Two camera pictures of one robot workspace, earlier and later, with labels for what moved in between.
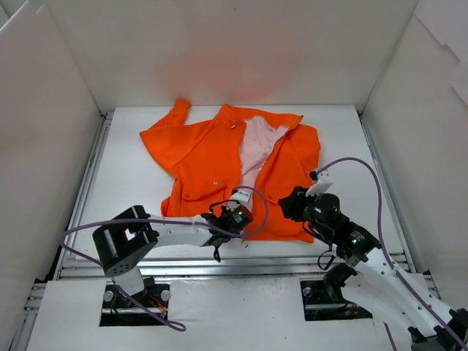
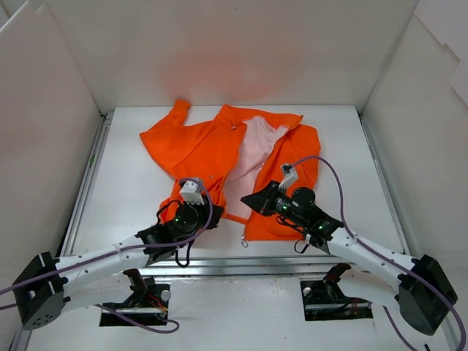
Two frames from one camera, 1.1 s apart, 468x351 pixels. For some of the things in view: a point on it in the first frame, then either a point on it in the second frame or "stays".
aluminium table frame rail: (398, 269) stays
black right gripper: (291, 202) to (268, 199)
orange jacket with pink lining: (265, 154) stays
